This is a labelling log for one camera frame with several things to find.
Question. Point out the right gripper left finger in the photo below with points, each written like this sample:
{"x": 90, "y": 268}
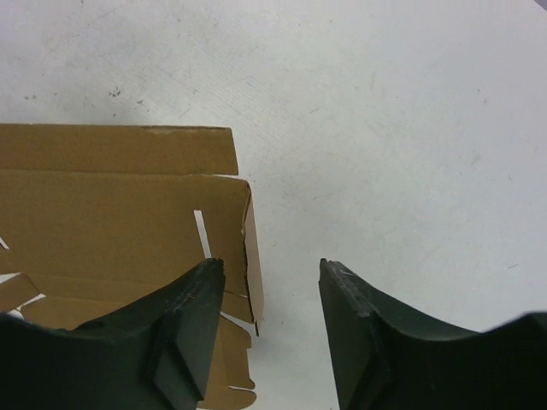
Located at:
{"x": 154, "y": 353}

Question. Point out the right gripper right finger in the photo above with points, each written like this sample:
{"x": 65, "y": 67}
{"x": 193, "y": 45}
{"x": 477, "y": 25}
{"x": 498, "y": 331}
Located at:
{"x": 386, "y": 354}

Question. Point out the brown cardboard box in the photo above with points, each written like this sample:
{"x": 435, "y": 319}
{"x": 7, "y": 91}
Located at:
{"x": 94, "y": 218}

